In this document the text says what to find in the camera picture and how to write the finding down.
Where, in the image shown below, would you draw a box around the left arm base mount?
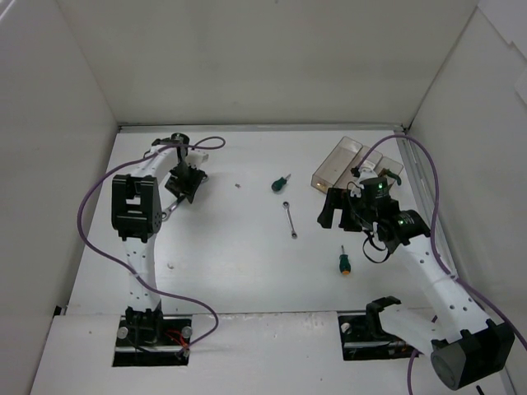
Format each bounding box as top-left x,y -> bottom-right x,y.
112,316 -> 193,368

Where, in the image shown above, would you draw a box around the stubby green screwdriver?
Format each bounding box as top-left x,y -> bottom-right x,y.
271,174 -> 291,193

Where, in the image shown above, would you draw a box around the clear bin middle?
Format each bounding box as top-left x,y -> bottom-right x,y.
333,146 -> 383,191

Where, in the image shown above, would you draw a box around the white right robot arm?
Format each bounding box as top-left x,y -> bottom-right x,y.
317,169 -> 515,391

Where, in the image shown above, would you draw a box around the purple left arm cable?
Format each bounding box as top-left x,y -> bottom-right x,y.
77,136 -> 226,351

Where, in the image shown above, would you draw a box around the green handled cutters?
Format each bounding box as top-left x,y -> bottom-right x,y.
379,168 -> 402,186

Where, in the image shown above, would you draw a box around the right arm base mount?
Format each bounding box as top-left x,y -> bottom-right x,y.
338,312 -> 414,362

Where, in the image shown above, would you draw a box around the large silver ratchet wrench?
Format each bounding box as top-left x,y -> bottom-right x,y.
162,174 -> 208,221

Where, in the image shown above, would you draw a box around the small silver ratchet wrench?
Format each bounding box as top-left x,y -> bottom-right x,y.
282,201 -> 297,239

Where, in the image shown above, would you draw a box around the green orange screwdriver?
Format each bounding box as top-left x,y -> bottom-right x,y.
338,245 -> 352,276

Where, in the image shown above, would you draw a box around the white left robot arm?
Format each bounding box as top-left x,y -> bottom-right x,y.
111,133 -> 208,346

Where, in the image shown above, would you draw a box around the clear bin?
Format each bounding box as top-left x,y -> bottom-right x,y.
310,137 -> 363,193
333,146 -> 383,191
375,156 -> 403,184

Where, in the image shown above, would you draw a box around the clear bin right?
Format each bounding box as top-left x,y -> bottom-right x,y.
375,156 -> 403,184

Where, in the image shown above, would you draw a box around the clear bin left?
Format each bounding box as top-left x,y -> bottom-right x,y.
310,137 -> 363,193

